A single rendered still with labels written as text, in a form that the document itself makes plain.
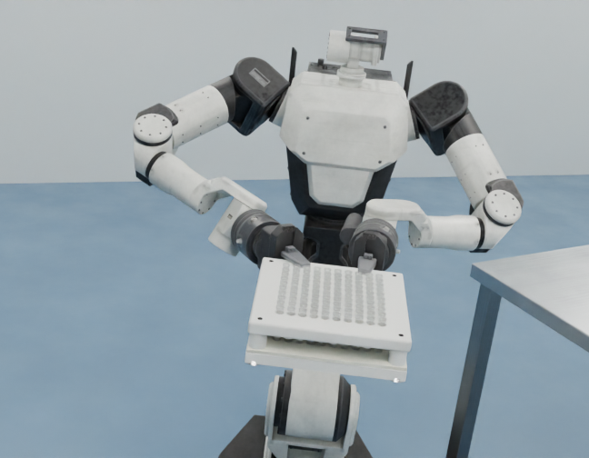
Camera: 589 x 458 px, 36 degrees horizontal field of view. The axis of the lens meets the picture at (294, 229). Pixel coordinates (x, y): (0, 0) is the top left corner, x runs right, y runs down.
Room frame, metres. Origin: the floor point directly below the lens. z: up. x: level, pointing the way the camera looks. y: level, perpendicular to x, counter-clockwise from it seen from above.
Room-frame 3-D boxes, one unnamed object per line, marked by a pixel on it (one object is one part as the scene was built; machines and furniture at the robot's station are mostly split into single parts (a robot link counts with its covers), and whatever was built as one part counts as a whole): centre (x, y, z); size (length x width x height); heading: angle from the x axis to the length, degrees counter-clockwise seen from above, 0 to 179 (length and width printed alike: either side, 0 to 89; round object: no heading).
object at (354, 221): (1.64, -0.15, 1.00); 0.11 x 0.11 x 0.11; 81
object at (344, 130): (2.01, -0.09, 1.10); 0.34 x 0.30 x 0.36; 89
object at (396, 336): (1.32, -0.07, 1.02); 0.25 x 0.24 x 0.02; 89
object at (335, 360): (1.32, -0.07, 0.97); 0.24 x 0.24 x 0.02; 89
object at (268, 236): (1.51, 0.04, 1.02); 0.12 x 0.10 x 0.13; 31
